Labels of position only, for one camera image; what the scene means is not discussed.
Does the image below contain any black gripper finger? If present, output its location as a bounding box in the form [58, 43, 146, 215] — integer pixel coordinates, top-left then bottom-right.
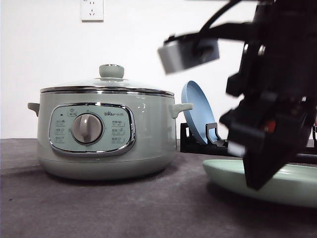
[243, 136, 309, 190]

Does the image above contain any glass pot lid green knob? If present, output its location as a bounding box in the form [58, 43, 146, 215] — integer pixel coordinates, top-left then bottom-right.
[40, 64, 174, 96]

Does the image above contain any blue plate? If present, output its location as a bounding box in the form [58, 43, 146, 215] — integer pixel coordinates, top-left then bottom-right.
[181, 80, 217, 145]

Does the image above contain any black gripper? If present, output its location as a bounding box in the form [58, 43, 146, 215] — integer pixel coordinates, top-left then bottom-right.
[220, 0, 317, 160]

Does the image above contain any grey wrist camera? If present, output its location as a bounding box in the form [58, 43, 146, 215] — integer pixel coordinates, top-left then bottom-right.
[158, 39, 219, 74]

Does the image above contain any white wall socket left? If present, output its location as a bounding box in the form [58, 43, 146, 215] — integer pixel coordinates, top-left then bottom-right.
[80, 0, 104, 23]

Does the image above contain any black plate rack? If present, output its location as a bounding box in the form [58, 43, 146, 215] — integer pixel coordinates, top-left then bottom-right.
[180, 122, 317, 154]

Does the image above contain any green electric steamer pot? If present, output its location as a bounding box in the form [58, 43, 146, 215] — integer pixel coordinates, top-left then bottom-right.
[27, 91, 193, 180]

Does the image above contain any green plate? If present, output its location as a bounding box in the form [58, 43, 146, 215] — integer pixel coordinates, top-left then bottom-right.
[203, 159, 317, 207]

